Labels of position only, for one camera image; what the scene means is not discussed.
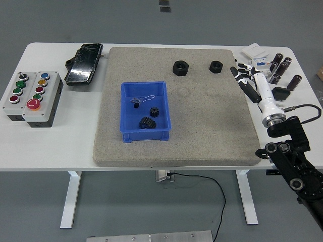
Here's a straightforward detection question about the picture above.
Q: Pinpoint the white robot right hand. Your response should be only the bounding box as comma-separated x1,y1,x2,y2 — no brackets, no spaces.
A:
230,63,285,119

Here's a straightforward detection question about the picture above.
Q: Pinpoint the large black gear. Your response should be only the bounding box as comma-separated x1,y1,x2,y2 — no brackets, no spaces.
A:
138,116,156,130

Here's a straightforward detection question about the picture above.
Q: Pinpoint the small black hex nut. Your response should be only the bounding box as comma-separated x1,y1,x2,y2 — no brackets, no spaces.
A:
208,60,225,74

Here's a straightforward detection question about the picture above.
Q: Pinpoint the large black hex nut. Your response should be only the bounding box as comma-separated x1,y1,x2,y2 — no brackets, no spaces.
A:
172,60,190,76

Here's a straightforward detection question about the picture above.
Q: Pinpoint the silver table control box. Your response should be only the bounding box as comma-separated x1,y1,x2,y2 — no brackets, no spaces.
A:
155,170,175,183

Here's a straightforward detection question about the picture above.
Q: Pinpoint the blue plastic box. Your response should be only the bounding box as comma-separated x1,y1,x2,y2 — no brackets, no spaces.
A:
119,80,172,143

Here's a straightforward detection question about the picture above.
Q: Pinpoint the grey emergency-stop button box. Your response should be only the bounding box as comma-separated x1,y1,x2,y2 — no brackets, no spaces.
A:
22,71,64,128

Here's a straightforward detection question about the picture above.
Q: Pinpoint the grey four-button control box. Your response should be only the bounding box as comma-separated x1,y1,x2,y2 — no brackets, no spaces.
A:
2,72,38,122

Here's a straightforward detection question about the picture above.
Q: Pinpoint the black power adapter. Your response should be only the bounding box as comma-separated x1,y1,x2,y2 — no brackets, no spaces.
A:
272,86,291,102

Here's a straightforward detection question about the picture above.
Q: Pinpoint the white socket plate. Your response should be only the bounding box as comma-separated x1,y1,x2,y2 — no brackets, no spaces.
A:
271,83,288,108

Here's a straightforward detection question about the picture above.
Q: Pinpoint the white circuit breaker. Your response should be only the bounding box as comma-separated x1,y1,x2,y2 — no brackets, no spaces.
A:
249,55,273,76

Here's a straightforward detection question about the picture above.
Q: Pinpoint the grey-brown mat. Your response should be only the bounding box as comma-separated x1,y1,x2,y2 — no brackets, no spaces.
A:
92,46,261,168

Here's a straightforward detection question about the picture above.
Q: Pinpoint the white table leg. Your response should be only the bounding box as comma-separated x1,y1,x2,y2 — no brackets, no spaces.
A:
236,169,259,225
60,170,82,229

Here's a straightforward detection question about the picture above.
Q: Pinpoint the black foot pedal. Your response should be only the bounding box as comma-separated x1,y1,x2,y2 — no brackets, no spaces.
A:
64,43,104,87

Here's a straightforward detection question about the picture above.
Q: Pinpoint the silver metal plate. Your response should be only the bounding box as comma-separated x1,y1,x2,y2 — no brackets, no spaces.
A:
86,230,213,242

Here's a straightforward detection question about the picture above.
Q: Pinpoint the white wall switch panel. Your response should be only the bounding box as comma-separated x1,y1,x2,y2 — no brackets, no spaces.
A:
241,42,270,59

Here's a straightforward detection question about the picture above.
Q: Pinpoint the black power cable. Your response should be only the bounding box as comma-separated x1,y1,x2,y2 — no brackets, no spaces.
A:
168,172,227,242

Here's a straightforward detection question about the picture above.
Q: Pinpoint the black clip with string tag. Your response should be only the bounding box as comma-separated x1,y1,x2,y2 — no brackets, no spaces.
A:
130,94,155,109

